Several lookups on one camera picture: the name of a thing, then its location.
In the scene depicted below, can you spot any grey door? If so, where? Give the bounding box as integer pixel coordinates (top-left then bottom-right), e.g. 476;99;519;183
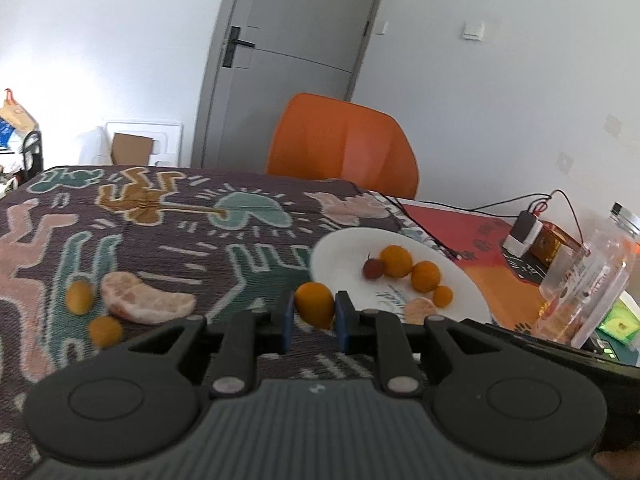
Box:
191;0;380;172

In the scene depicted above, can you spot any cardboard box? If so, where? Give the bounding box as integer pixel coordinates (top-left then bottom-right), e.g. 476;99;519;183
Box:
111;133;153;166

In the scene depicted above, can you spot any orange red cartoon mat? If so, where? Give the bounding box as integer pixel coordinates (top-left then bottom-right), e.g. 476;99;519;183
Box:
401;200;547;333

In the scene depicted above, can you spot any dark red small fruit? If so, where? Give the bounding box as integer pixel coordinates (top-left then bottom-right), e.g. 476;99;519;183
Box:
362;257;385;281

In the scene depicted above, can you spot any white foam board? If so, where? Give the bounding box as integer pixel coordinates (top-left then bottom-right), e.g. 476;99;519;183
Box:
105;122;182;167

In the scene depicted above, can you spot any small orange kumquat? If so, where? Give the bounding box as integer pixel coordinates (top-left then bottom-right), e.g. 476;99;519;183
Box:
88;316;124;349

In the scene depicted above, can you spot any person's right hand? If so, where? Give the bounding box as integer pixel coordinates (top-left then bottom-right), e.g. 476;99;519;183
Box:
594;450;640;480

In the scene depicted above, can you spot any small tangerine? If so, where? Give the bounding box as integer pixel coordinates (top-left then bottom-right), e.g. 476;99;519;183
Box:
432;285;454;309

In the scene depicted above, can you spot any netted pomelo piece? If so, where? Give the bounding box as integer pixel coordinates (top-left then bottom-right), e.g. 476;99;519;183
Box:
404;297;438;326

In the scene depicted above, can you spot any pile of bags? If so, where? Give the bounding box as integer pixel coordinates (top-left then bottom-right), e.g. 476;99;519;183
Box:
1;88;40;196

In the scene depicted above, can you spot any black door handle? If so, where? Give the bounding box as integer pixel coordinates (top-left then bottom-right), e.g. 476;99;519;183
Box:
222;26;256;68

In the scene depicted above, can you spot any green packet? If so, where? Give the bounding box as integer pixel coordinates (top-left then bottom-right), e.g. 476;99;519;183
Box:
599;295;639;350

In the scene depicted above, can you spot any white power adapter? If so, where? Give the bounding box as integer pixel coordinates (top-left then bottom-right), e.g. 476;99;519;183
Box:
502;210;542;258

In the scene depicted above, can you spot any black cart handle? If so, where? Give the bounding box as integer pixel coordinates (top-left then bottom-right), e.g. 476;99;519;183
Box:
18;130;43;184

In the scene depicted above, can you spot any large orange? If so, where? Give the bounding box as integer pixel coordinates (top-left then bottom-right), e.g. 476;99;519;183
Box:
378;245;413;280
411;260;442;294

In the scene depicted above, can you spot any white wall switch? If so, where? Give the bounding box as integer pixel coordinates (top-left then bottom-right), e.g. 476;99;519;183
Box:
461;20;486;42

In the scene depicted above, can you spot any orange chair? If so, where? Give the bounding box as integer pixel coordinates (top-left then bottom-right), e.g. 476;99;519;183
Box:
266;92;420;200

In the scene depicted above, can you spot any clear plastic jar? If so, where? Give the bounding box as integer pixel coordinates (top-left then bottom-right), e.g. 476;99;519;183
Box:
532;203;639;349

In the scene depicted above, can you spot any white ceramic bowl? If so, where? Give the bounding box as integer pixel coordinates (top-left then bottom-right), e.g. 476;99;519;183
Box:
309;228;492;323

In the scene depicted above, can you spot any yellow-green small fruit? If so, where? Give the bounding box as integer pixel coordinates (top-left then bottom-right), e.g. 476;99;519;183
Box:
294;282;335;330

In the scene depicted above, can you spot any black cable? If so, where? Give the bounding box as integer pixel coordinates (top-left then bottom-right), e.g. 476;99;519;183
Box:
372;187;586;261

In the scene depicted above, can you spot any patterned woven table blanket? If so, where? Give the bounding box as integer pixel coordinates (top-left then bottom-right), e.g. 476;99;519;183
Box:
1;167;430;479

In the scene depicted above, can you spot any yellow small fruit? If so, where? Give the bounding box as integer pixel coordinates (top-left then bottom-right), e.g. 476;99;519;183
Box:
65;280;94;316

